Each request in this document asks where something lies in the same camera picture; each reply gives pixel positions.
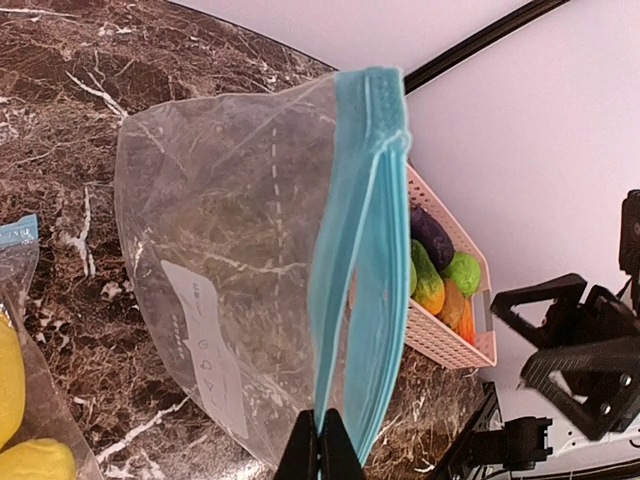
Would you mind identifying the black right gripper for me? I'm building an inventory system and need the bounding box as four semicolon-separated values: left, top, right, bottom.
490;273;639;441

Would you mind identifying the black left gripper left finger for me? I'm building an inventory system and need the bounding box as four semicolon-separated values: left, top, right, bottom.
272;410;320;480

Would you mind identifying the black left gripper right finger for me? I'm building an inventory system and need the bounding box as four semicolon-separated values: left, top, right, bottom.
319;408;365;480

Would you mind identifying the small clear zip bag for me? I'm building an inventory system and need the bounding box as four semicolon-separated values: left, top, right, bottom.
115;67;411;464

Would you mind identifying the large clear zip bag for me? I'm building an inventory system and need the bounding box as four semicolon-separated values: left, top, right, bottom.
1;214;102;480

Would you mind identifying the yellow toy lemon front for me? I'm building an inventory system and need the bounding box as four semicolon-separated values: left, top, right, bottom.
0;312;26;446

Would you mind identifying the orange red toy pepper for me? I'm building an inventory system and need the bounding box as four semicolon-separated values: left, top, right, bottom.
456;299;475;346

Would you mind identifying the brown toy potato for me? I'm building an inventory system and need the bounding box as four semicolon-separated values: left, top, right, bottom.
437;279;465;329

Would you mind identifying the green toy vegetable right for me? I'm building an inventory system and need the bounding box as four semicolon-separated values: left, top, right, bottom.
441;251;482;298

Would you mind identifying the green toy vegetable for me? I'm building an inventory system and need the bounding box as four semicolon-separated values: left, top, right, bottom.
409;260;418;297
441;251;482;298

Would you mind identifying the pink plastic basket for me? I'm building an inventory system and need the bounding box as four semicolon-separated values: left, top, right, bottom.
406;167;497;369

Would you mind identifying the green toy vegetable left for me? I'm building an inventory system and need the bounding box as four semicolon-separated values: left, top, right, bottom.
409;260;418;297

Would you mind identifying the purple toy eggplant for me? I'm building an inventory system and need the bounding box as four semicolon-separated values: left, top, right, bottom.
410;206;455;272

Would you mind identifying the black right frame post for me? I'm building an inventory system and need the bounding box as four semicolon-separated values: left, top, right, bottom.
404;0;569;95

